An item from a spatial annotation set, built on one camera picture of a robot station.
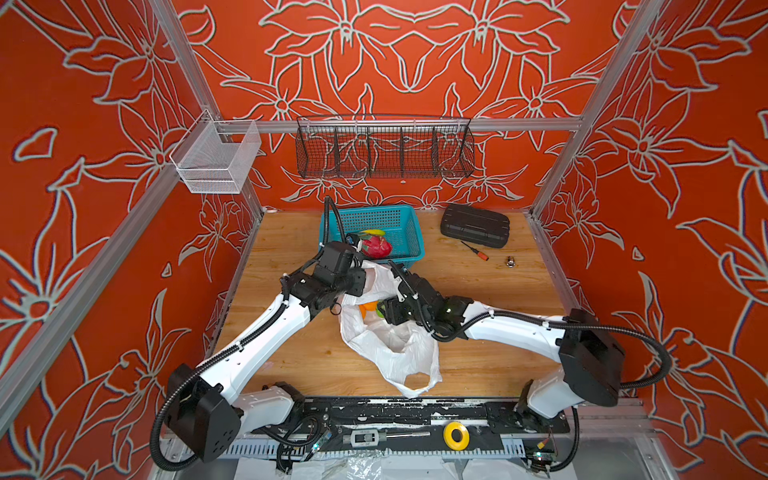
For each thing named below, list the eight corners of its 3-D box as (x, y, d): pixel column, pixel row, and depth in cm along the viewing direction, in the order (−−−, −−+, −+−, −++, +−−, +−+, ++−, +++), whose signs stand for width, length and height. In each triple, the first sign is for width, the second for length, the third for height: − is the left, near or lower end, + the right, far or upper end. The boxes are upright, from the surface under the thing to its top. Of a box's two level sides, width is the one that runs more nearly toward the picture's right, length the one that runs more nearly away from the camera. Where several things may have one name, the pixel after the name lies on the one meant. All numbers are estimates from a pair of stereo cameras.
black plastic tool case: (436, 236, 113) (438, 226, 109) (442, 212, 122) (444, 202, 117) (504, 251, 108) (509, 241, 104) (505, 225, 117) (510, 215, 112)
